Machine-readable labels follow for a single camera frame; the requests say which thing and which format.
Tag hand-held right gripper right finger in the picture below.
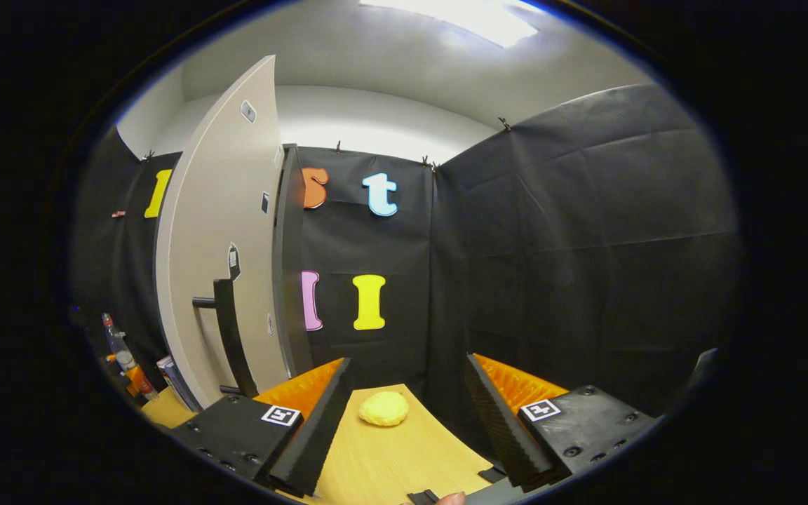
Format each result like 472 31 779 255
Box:
465 353 658 492

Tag beige cabinet door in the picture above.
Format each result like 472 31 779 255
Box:
154 55 291 411

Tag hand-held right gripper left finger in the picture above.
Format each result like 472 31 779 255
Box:
169 358 354 499

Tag yellow foam toy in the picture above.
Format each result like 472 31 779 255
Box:
358 391 410 427

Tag clear bottle with red cap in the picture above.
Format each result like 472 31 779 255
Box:
101 312 161 402

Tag black backdrop cloth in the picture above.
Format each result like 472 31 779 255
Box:
67 83 741 422

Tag long ceiling light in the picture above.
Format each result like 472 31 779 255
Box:
361 0 539 48

